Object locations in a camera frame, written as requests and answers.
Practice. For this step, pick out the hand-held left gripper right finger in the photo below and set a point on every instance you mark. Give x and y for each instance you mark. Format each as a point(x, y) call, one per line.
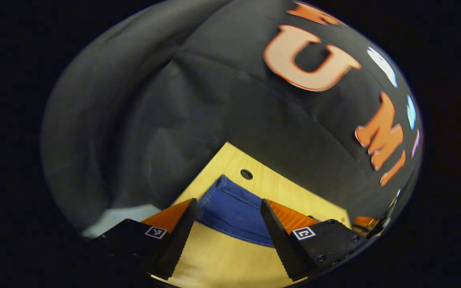
point(280, 240)

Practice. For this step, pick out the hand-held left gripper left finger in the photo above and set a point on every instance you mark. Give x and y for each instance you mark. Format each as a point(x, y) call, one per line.
point(176, 240)

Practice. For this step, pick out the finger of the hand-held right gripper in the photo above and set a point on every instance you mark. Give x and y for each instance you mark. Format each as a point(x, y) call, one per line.
point(364, 222)

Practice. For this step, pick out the blue jeans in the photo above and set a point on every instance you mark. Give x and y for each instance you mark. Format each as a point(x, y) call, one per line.
point(230, 208)

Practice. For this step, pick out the black backdrop cloth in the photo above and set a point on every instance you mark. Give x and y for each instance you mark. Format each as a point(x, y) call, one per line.
point(214, 80)

